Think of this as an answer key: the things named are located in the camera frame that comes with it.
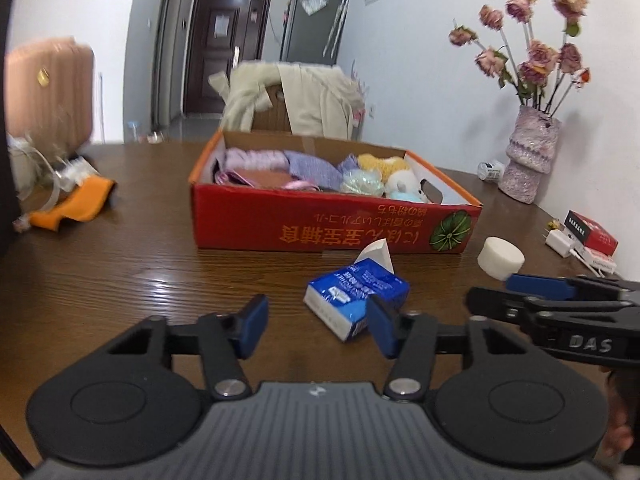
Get blue tissue packet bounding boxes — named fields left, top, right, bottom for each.
left=303, top=240, right=411, bottom=343

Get pink cloth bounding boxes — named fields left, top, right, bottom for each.
left=214, top=167, right=321, bottom=192

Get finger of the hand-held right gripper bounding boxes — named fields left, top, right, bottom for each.
left=505, top=273, right=640, bottom=306
left=466, top=286, right=631, bottom=323

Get orange cloth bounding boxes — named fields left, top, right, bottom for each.
left=29, top=176, right=117, bottom=231

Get purple cloth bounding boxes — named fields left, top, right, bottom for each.
left=284, top=150, right=345, bottom=192

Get brown chair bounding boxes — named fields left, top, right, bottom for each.
left=252, top=85, right=294, bottom=134

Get striped hanging ribbon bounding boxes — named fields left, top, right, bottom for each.
left=322, top=0, right=351, bottom=59

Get small white bottle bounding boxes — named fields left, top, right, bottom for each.
left=477, top=159, right=506, bottom=182

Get red cardboard box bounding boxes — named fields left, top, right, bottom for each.
left=188, top=129, right=484, bottom=257

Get pink suitcase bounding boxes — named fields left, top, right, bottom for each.
left=5, top=36, right=96, bottom=149

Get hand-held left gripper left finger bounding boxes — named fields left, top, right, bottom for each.
left=91, top=294, right=270, bottom=401

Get pink towel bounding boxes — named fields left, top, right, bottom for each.
left=222, top=147, right=291, bottom=174

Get grey fridge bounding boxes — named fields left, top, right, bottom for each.
left=279, top=0, right=349, bottom=67

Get white soft cylinder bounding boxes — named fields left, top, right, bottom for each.
left=476, top=236, right=526, bottom=281

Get bouquet of dried pink roses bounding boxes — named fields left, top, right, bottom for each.
left=448, top=0, right=592, bottom=112

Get crinkled plastic bags bundle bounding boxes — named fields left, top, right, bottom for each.
left=350, top=60, right=374, bottom=122

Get dark brown door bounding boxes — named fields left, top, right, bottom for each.
left=182, top=0, right=273, bottom=116

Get white charger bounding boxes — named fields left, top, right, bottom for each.
left=545, top=230, right=584, bottom=259

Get beige jacket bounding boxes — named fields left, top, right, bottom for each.
left=207, top=60, right=366, bottom=142

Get shiny pale bundle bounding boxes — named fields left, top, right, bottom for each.
left=340, top=169, right=385, bottom=196

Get pink textured vase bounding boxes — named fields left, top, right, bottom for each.
left=498, top=105, right=562, bottom=205

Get person's right hand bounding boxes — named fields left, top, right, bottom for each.
left=605, top=374, right=636, bottom=460

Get dark door frame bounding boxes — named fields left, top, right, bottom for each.
left=152, top=0, right=181, bottom=131

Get yellow and white plush toy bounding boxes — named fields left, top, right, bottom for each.
left=356, top=153, right=426, bottom=196

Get white power adapter with cable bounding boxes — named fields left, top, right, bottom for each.
left=575, top=252, right=622, bottom=279

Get flat white box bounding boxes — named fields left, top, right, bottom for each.
left=582, top=247, right=616, bottom=269

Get clear plastic bag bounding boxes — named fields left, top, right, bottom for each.
left=7, top=132, right=98, bottom=211

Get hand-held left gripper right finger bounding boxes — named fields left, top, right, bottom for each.
left=366, top=296, right=546, bottom=403

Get light blue plush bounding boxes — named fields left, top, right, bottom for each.
left=387, top=187, right=424, bottom=205

